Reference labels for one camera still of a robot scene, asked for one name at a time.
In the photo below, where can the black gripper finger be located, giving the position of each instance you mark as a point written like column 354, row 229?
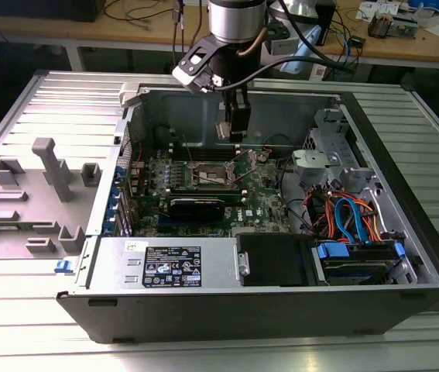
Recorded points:
column 240, row 122

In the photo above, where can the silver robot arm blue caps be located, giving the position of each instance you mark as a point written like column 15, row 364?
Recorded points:
column 234, row 19

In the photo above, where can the black RAM slot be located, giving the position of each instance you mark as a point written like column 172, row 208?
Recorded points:
column 203, row 153

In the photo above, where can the CPU socket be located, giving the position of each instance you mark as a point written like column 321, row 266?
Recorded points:
column 211, row 178

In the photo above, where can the round coin battery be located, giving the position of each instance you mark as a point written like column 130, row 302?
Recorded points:
column 263, row 157

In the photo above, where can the green motherboard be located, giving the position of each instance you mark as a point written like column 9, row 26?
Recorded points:
column 258, row 205

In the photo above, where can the silver metal drive cage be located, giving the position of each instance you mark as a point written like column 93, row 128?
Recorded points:
column 333, row 128

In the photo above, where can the black graphics card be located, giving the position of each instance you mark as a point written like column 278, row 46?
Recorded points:
column 196, row 209

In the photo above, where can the tall black box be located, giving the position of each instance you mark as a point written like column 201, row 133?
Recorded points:
column 328, row 19

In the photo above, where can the small black box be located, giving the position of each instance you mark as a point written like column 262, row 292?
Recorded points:
column 357, row 41

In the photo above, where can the copper coil transformer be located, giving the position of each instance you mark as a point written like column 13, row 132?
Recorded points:
column 379, row 25

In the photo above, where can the wooden desk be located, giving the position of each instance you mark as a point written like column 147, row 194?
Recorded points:
column 397, row 50

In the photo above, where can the grey electronic device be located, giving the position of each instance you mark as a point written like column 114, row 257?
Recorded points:
column 405, row 25

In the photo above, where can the hard disk in blue carrier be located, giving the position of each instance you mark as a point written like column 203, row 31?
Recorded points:
column 358, row 271

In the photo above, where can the silver power supply with label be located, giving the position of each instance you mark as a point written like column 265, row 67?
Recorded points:
column 110, row 263

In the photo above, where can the black PC case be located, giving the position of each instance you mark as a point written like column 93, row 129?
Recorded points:
column 223, row 317

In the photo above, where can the large black box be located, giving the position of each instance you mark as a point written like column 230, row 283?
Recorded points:
column 49, row 9

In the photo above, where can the grey plastic parts rack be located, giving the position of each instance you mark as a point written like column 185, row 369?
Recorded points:
column 37, row 209

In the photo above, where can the blue plastic case latch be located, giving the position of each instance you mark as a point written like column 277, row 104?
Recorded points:
column 62, row 266

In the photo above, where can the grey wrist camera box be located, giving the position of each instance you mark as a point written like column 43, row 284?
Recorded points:
column 279, row 42

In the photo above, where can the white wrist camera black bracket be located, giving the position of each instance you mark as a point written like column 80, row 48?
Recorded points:
column 184, row 77

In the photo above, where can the silver metal bracket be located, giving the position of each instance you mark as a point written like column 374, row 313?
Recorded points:
column 310, row 162

